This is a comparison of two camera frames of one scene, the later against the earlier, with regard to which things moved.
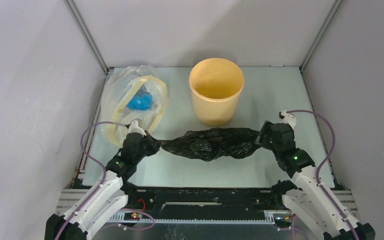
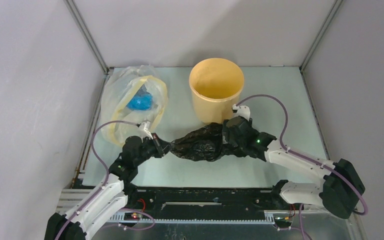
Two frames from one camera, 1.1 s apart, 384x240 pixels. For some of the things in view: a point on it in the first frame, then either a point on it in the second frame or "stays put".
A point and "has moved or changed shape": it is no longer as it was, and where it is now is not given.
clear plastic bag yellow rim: [135, 93] stays put
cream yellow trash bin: [216, 84] stays put
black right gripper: [266, 135] to [228, 131]
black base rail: [202, 203] stays put
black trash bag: [211, 144] has moved or changed shape
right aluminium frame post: [317, 40] stays put
